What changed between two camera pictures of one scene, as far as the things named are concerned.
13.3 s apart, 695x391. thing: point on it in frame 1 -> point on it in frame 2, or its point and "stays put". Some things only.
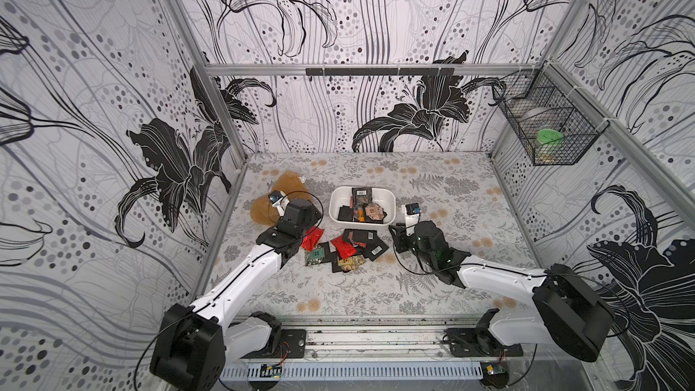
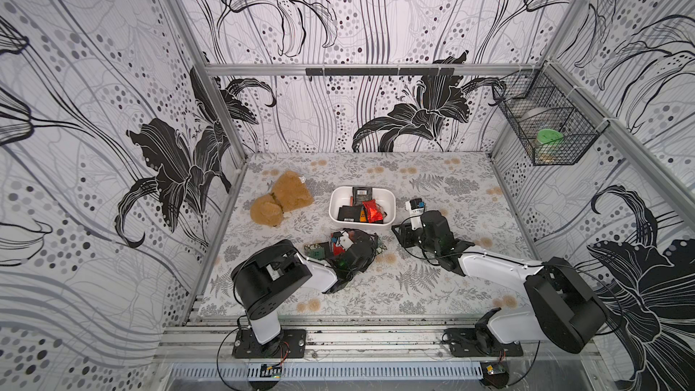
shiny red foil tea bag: x=311 y=238 -> x=376 y=214
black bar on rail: x=381 y=71 stays put
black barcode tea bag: x=361 y=196 stays put
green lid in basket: x=549 y=137 stays put
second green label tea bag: x=316 y=255 stays put
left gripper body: x=314 y=216 -> x=366 y=263
